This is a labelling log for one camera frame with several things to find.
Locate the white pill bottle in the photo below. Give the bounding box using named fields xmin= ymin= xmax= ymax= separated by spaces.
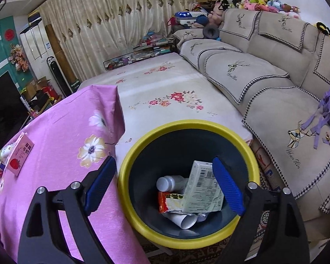
xmin=156 ymin=174 xmax=190 ymax=192

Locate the pink floral tablecloth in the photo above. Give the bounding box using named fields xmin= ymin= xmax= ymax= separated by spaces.
xmin=0 ymin=84 xmax=152 ymax=264

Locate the patterned rug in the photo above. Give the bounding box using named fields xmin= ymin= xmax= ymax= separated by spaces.
xmin=141 ymin=168 xmax=292 ymax=264

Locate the beige sofa with deer covers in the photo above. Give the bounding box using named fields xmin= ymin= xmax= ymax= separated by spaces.
xmin=172 ymin=7 xmax=330 ymax=222

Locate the white floral bed sheet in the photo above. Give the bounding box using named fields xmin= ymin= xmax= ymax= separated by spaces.
xmin=80 ymin=52 xmax=253 ymax=168

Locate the yellow-rimmed dark trash bin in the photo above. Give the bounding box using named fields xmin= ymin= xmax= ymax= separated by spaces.
xmin=118 ymin=119 xmax=262 ymax=249

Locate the dark neck pillow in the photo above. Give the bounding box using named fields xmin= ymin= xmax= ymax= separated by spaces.
xmin=203 ymin=26 xmax=220 ymax=40

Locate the pink milk carton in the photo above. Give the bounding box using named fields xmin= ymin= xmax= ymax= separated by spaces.
xmin=8 ymin=132 xmax=35 ymax=176

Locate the black television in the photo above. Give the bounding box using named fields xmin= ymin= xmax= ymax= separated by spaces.
xmin=0 ymin=70 xmax=31 ymax=171

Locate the artificial flower bunch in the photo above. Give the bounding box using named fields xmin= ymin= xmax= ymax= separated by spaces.
xmin=8 ymin=44 xmax=29 ymax=73

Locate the red snack packet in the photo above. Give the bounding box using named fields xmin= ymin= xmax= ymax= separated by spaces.
xmin=158 ymin=191 xmax=186 ymax=213

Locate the beige patterned curtain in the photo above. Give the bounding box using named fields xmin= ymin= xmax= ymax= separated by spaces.
xmin=38 ymin=0 xmax=197 ymax=81

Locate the open cardboard box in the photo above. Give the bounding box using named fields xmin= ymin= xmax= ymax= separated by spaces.
xmin=34 ymin=77 xmax=54 ymax=92
xmin=23 ymin=79 xmax=40 ymax=99

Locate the white paper cup pink print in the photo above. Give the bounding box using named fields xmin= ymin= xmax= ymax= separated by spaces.
xmin=165 ymin=210 xmax=198 ymax=229

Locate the blue tissue pack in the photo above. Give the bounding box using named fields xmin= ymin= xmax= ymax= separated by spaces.
xmin=0 ymin=143 xmax=14 ymax=163

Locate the long tray of toys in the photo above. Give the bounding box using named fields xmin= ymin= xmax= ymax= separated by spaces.
xmin=103 ymin=45 xmax=176 ymax=72

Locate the pile of plush toys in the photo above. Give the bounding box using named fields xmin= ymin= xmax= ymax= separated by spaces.
xmin=207 ymin=0 xmax=330 ymax=53

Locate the white standing air conditioner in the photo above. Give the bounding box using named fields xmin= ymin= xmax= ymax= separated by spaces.
xmin=19 ymin=16 xmax=58 ymax=88

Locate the black tower fan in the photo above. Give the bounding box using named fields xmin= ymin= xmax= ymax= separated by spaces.
xmin=45 ymin=56 xmax=65 ymax=98

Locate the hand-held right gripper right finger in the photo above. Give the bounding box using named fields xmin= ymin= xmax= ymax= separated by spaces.
xmin=212 ymin=157 xmax=311 ymax=264

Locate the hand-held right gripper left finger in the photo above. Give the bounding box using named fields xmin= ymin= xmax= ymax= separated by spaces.
xmin=18 ymin=155 xmax=117 ymax=264

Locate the blue star-print bag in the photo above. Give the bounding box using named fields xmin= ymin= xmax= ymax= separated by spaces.
xmin=174 ymin=10 xmax=209 ymax=27

